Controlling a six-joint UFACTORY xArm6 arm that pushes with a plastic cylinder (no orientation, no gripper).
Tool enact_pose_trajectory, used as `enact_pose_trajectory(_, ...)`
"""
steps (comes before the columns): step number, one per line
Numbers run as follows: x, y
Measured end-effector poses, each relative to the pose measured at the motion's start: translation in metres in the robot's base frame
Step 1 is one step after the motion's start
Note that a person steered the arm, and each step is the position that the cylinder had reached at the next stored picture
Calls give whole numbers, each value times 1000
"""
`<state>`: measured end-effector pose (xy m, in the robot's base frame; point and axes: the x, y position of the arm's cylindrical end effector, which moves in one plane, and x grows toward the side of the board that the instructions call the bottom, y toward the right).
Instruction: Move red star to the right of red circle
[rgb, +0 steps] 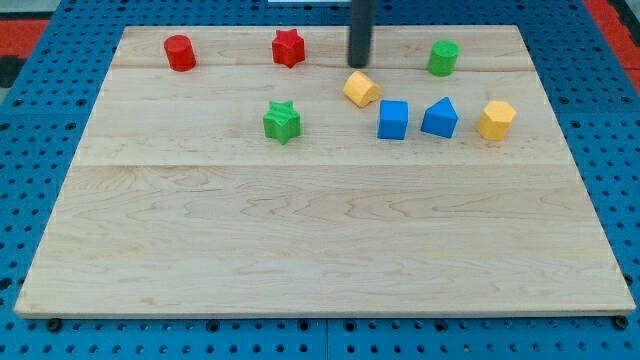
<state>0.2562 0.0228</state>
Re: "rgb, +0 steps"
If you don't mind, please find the green cylinder block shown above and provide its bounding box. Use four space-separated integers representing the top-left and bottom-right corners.
427 39 459 77

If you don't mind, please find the light wooden board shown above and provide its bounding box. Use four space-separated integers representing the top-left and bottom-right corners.
15 25 635 319

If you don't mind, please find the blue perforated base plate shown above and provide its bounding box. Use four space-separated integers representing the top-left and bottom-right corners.
1 1 639 359

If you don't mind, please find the green star block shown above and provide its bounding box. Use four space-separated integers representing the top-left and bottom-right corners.
263 101 302 145

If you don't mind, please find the red cylinder block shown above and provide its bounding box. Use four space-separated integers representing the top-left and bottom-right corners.
164 35 197 72

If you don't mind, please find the red star block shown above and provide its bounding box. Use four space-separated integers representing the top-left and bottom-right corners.
272 29 306 68

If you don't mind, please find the blue triangular prism block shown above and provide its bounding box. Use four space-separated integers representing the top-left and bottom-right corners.
420 97 459 138

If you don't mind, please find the yellow hexagonal prism block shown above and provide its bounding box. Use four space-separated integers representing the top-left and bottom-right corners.
476 101 517 141

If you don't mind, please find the yellow half-cylinder block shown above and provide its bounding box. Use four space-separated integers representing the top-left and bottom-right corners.
343 71 382 108

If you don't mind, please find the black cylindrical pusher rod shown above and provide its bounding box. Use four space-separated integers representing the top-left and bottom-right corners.
347 0 377 69

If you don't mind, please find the blue cube block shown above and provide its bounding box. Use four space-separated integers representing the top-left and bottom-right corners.
377 100 409 140

